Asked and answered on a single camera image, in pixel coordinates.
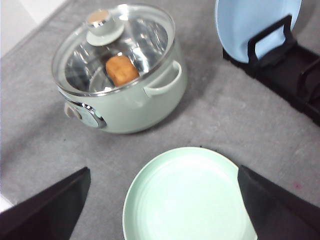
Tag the brown potato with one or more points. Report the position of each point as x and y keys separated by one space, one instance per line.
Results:
x=121 y=70

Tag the black plate rack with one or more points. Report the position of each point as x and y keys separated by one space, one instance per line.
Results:
x=290 y=68

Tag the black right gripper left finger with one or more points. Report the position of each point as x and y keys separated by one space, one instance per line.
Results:
x=48 y=215

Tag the blue plate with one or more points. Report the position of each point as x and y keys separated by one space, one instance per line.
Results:
x=239 y=21

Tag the green electric steamer pot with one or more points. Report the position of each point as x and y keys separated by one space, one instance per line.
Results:
x=145 y=106

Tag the green plate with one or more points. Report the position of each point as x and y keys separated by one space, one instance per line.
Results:
x=189 y=193

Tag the glass steamer lid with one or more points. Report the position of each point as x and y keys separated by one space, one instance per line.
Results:
x=111 y=49

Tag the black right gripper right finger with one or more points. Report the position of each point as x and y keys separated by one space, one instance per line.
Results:
x=274 y=214

